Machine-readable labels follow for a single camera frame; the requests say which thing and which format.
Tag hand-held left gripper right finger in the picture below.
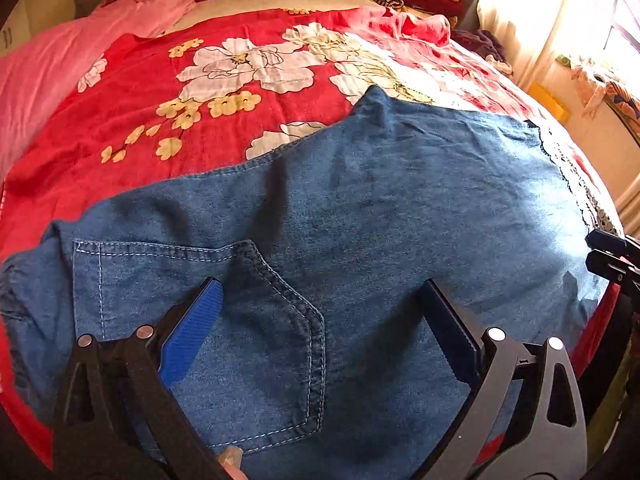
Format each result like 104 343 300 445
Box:
414 278 589 480

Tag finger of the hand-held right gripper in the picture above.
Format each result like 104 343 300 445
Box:
585 229 640 257
585 250 640 282

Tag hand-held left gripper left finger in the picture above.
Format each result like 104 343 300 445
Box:
51 278 232 480

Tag blue denim pants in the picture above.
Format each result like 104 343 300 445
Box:
0 85 623 480

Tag yellow box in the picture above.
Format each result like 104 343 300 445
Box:
528 82 571 122

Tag patterned pink cloth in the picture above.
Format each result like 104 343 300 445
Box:
555 52 640 122

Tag dark purple cloth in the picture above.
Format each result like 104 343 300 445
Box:
450 27 514 75

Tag cream curtain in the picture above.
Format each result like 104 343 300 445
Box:
465 0 640 211

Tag red floral quilt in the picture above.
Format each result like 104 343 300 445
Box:
0 5 626 471

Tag pink quilt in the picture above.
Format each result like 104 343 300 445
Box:
0 0 202 181

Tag beige bed sheet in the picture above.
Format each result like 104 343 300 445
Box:
172 0 386 31

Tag cream wardrobe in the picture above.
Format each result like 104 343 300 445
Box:
0 0 76 58

